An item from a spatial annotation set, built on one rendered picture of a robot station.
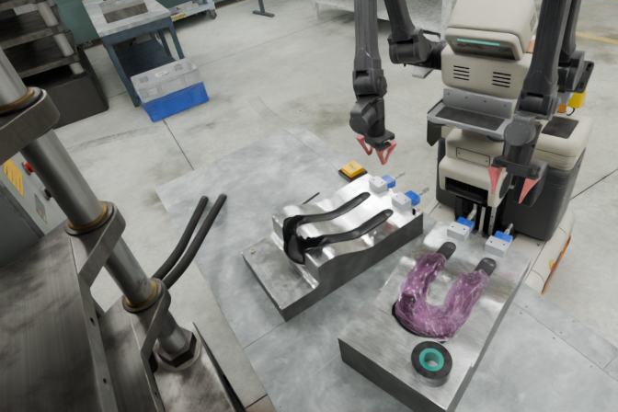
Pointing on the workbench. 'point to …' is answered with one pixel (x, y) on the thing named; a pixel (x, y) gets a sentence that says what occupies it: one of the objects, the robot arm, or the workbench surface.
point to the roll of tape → (441, 372)
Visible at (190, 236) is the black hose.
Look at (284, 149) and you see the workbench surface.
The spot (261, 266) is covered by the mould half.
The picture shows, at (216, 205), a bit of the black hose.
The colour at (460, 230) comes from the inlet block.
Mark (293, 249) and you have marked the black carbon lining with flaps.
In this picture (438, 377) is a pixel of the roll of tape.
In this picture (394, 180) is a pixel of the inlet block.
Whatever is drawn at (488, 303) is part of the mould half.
